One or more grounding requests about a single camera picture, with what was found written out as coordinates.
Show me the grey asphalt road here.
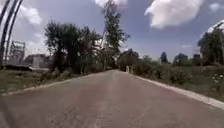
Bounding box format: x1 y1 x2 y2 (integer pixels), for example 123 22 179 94
0 69 224 128

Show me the row of bushes and trees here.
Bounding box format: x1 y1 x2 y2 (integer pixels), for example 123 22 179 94
116 48 204 84

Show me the lattice frame structure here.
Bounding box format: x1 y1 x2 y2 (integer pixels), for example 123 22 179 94
8 40 27 66

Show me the large dark tree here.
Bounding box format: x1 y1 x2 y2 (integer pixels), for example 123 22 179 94
197 28 224 66

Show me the grass verge with weeds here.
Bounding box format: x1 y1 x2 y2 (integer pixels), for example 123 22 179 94
133 64 224 103
0 68 101 96

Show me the tall slim tree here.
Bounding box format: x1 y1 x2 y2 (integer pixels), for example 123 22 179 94
100 0 131 70

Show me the clump of dark trees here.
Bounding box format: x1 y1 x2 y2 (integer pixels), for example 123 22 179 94
44 21 104 76

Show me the pale gravel strip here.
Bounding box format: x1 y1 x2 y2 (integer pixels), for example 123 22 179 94
128 71 224 111

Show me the pale building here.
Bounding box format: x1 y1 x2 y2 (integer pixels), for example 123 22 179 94
22 53 54 70

